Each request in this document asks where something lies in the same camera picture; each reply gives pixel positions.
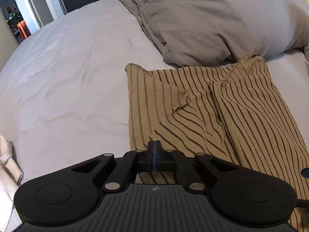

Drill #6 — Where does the tan striped button shirt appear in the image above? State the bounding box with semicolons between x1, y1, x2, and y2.
125;53;309;232

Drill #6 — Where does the bed with grey sheet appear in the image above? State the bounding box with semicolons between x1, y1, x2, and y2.
0;0;309;199

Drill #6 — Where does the white garment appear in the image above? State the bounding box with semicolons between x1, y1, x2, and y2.
0;135;25;225

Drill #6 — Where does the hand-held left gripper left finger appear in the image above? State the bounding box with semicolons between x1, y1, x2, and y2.
71;141;155;194

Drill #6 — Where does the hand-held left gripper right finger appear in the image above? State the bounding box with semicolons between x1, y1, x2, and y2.
154;141;239;194

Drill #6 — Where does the orange stool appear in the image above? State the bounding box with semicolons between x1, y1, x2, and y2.
16;20;32;40

